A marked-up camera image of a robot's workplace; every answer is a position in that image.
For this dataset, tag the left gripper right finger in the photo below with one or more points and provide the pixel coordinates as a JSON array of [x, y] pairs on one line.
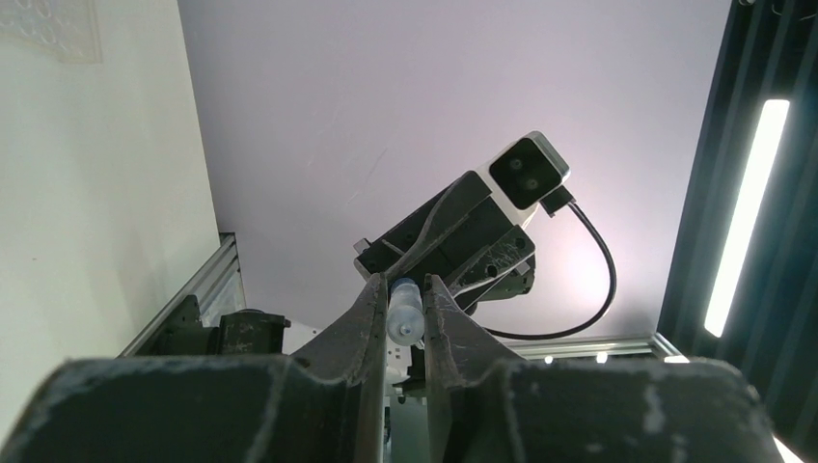
[[488, 404]]

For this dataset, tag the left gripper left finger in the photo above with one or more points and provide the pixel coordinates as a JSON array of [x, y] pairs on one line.
[[322, 403]]

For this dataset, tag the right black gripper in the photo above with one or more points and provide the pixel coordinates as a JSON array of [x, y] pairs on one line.
[[461, 236]]

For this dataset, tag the ceiling strip light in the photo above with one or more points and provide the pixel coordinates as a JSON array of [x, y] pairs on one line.
[[761, 158]]

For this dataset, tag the clear plastic well plate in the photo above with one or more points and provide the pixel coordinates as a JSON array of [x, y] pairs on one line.
[[66, 29]]

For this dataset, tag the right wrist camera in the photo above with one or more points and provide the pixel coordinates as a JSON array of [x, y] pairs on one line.
[[522, 174]]

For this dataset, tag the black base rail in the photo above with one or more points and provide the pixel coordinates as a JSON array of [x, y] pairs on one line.
[[209, 315]]

